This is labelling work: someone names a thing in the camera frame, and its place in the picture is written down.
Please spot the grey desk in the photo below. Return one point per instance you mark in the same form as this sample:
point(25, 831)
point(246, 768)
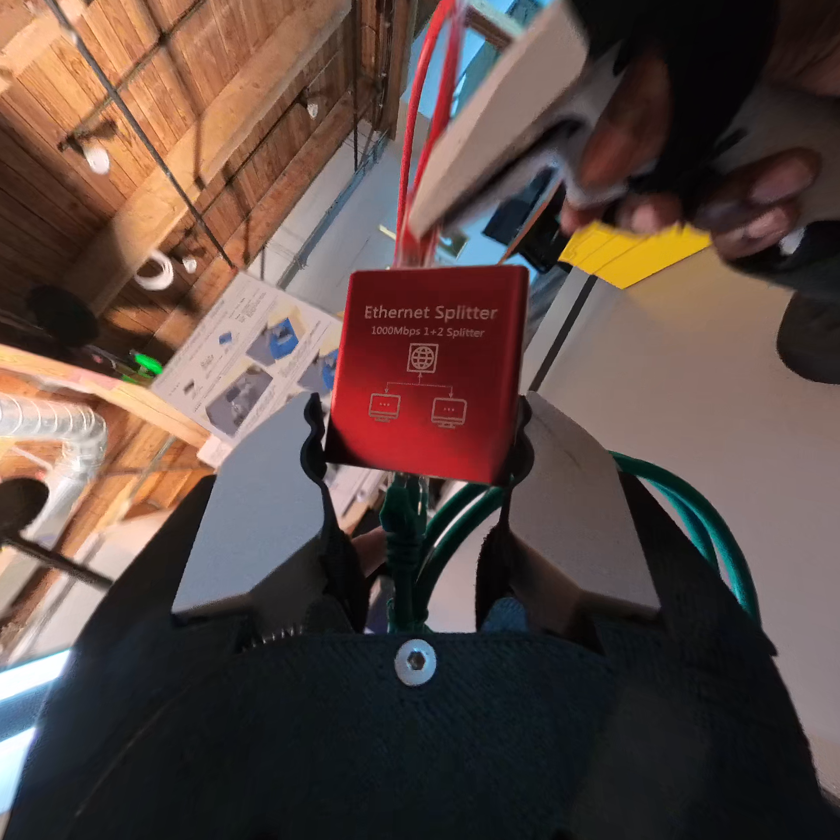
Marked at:
point(689, 426)

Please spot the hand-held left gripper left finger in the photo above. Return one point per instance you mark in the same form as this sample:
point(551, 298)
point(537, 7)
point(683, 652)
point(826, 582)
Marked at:
point(256, 518)

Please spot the white ceiling spotlight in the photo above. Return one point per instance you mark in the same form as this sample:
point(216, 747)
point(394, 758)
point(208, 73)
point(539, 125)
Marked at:
point(97, 157)

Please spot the silver ventilation duct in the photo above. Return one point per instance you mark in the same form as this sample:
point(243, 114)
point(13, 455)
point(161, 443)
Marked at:
point(65, 433)

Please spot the black dimpled wrist pad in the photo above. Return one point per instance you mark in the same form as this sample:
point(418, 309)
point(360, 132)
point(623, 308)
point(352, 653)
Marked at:
point(814, 341)

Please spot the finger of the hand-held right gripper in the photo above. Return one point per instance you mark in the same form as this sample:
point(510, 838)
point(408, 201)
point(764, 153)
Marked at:
point(499, 118)

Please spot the red ethernet splitter box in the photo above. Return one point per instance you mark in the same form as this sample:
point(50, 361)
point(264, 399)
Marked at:
point(426, 394)

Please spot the black pole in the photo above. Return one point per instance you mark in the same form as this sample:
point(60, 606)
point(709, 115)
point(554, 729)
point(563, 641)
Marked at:
point(19, 505)

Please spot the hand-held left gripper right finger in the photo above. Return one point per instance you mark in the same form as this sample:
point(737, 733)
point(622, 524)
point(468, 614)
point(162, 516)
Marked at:
point(577, 525)

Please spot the instruction board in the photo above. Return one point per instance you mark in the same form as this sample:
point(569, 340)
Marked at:
point(256, 354)

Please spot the yellow storage bin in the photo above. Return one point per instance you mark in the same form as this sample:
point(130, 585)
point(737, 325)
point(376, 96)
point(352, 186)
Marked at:
point(630, 256)

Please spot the person's right hand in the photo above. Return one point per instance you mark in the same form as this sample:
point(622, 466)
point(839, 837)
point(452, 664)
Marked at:
point(768, 190)

